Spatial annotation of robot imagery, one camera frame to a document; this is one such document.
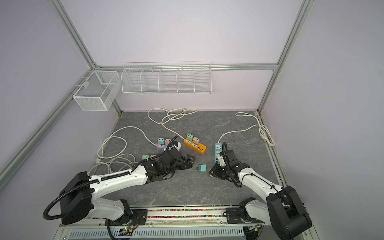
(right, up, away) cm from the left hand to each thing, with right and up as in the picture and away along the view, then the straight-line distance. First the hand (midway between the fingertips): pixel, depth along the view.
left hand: (189, 161), depth 80 cm
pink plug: (+3, +10, +16) cm, 19 cm away
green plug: (-1, +12, +17) cm, 20 cm away
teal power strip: (+18, +4, +17) cm, 25 cm away
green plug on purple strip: (-19, +9, +15) cm, 26 cm away
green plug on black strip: (-17, +6, -18) cm, 26 cm away
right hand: (+13, -9, +6) cm, 16 cm away
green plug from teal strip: (+7, -6, +9) cm, 13 cm away
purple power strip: (-19, +5, +17) cm, 26 cm away
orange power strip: (+6, +5, +16) cm, 18 cm away
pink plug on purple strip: (-15, +9, +14) cm, 23 cm away
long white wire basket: (-17, +51, +20) cm, 57 cm away
